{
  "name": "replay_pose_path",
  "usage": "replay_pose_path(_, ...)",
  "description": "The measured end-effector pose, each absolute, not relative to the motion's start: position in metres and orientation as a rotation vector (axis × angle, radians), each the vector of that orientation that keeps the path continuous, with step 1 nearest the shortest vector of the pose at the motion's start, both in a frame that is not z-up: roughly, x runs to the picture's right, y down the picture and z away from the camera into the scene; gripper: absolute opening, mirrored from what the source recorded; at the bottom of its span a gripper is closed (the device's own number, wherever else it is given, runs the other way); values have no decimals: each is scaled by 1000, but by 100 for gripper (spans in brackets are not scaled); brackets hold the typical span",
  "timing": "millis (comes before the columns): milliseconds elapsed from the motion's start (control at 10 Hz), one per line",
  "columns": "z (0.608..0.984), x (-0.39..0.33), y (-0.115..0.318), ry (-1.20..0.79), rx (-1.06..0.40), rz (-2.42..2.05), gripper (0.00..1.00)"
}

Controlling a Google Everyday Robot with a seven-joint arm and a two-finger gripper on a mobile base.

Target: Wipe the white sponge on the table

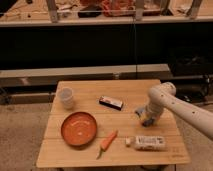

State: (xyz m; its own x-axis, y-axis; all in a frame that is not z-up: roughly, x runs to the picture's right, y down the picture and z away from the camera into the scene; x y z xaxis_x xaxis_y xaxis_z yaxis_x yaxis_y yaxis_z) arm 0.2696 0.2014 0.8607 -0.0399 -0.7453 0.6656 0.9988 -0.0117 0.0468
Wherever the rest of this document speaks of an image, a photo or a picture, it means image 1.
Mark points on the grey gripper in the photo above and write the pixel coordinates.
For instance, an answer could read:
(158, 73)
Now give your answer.
(148, 122)

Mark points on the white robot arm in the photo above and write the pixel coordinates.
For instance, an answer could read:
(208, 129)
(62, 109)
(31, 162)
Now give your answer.
(162, 97)

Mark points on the white plastic bottle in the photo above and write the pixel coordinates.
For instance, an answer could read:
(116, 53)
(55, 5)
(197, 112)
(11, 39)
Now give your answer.
(146, 142)

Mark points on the black white rectangular box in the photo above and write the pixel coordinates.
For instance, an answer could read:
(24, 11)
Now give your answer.
(111, 102)

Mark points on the orange carrot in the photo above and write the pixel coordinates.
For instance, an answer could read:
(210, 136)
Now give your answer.
(106, 143)

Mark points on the wooden folding table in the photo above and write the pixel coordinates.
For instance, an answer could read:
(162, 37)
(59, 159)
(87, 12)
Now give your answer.
(54, 152)

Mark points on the orange round plate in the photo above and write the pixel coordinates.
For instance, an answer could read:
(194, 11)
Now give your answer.
(79, 129)

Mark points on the translucent plastic cup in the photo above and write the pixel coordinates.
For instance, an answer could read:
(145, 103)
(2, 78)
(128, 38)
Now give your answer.
(66, 97)

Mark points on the red cloth on shelf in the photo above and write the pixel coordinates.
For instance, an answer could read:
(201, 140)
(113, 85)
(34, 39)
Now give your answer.
(117, 8)

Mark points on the black object on shelf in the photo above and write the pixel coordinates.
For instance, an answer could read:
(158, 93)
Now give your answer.
(90, 11)

